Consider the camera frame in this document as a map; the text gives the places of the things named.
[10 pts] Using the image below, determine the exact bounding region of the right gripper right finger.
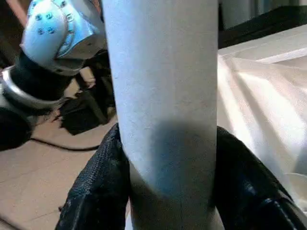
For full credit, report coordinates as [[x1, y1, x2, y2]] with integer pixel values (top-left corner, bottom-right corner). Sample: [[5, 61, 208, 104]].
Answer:
[[211, 126, 307, 230]]

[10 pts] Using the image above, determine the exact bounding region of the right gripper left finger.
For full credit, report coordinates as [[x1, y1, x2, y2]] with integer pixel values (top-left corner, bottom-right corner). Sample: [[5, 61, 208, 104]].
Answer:
[[55, 123, 132, 230]]

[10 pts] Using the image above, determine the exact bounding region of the white plastic table top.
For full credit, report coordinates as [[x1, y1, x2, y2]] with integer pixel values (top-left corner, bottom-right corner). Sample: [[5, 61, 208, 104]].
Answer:
[[216, 23, 307, 212]]

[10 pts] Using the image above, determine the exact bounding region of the white plastic table leg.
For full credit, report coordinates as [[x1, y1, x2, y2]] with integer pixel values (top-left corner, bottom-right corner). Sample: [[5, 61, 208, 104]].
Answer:
[[102, 0, 225, 230]]

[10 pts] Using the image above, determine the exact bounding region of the grey curtain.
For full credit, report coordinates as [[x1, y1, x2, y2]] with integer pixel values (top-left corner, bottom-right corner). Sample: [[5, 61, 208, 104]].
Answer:
[[219, 0, 307, 31]]

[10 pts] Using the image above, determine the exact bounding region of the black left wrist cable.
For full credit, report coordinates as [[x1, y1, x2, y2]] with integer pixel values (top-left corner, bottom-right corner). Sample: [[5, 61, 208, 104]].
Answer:
[[30, 135, 103, 152]]

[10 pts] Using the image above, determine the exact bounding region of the black metal frame leg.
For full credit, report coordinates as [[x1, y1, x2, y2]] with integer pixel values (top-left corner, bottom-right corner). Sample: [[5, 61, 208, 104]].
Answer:
[[59, 49, 116, 137]]

